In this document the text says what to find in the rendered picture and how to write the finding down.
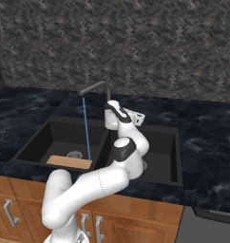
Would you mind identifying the wooden cutting board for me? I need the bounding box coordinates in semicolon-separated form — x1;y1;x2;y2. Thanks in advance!
46;154;93;171

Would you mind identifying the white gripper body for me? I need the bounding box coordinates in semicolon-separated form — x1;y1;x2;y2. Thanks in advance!
125;107;146;126

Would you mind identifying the blue water stream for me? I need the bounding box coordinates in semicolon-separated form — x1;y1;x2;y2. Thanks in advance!
82;97;92;161

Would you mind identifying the dark dishwasher handle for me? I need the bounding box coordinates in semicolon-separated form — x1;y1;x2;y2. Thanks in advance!
192;206;230;226

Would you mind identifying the grey sink faucet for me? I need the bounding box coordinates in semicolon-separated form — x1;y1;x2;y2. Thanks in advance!
77;80;112;103

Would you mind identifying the grey dishwasher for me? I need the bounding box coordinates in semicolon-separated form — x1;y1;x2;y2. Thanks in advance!
175;204;230;243

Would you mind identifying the black double sink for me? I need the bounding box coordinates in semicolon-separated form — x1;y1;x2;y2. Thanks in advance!
10;114;184;188

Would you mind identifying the silver cupboard handle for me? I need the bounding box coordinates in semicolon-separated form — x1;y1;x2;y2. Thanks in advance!
3;198;22;228
94;215;105;243
80;213;92;239

